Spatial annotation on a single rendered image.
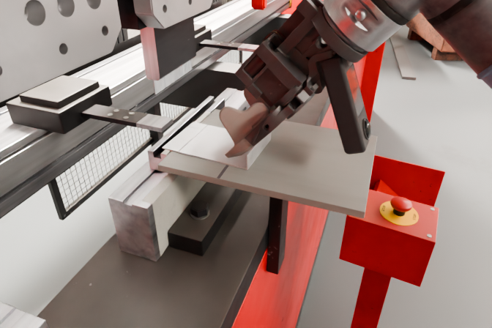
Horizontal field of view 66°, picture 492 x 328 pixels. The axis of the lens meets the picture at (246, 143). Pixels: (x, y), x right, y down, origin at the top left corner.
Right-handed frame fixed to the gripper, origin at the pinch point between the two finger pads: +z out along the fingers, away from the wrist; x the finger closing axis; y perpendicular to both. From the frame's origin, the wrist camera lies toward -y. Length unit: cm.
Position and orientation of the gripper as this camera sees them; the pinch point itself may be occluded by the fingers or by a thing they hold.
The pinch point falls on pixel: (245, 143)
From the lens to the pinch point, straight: 51.9
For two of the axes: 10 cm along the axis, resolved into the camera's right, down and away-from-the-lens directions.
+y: -7.0, -7.1, -0.6
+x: -4.0, 4.7, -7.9
